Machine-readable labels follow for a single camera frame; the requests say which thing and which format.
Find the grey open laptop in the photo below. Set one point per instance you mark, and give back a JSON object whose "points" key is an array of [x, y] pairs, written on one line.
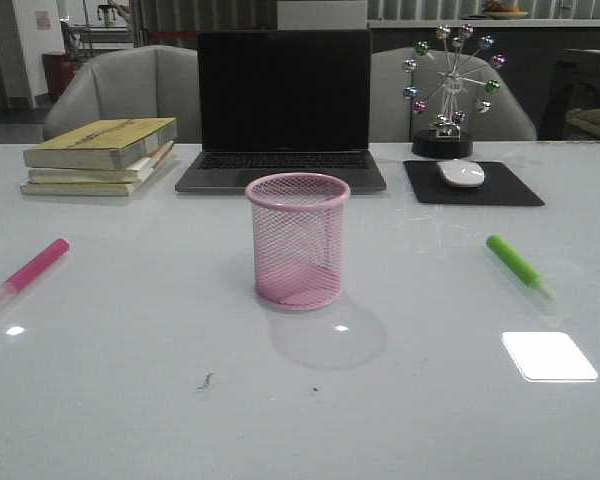
{"points": [[280, 101]]}

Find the red bin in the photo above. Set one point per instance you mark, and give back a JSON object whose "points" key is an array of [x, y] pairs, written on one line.
{"points": [[58, 72]]}

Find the dark side table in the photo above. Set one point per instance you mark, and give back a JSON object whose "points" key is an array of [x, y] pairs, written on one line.
{"points": [[575, 83]]}

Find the pink highlighter pen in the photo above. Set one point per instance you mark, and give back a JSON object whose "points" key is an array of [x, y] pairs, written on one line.
{"points": [[29, 272]]}

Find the green highlighter pen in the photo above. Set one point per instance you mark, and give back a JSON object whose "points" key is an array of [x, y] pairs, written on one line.
{"points": [[533, 281]]}

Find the grey armchair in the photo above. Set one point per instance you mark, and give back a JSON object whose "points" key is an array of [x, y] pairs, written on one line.
{"points": [[404, 98], [143, 82]]}

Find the yellow book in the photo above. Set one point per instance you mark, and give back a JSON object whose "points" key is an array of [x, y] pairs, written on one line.
{"points": [[80, 189], [103, 144]]}

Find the bottom yellow book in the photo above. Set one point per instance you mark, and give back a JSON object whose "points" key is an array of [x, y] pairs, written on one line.
{"points": [[80, 189]]}

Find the fruit bowl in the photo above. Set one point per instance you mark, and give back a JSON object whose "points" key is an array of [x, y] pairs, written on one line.
{"points": [[498, 10]]}

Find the left grey armchair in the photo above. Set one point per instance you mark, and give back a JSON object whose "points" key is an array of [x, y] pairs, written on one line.
{"points": [[143, 82]]}

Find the middle cream book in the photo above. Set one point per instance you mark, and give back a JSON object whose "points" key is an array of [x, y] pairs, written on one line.
{"points": [[137, 172]]}

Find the beige cushion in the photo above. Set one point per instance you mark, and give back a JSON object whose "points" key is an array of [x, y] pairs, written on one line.
{"points": [[585, 120]]}

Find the white computer mouse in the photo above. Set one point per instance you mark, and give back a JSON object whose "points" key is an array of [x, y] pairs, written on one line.
{"points": [[461, 173]]}

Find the top yellow book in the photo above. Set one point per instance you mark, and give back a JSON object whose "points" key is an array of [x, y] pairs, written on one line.
{"points": [[103, 144]]}

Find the right grey armchair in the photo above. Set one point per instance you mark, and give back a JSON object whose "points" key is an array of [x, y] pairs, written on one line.
{"points": [[404, 98]]}

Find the pink mesh pen holder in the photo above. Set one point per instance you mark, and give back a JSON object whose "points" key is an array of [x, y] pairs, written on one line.
{"points": [[297, 220]]}

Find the ferris wheel desk toy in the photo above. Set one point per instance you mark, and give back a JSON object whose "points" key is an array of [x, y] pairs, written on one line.
{"points": [[444, 138]]}

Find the black mouse pad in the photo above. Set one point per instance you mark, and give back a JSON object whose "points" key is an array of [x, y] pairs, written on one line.
{"points": [[500, 188]]}

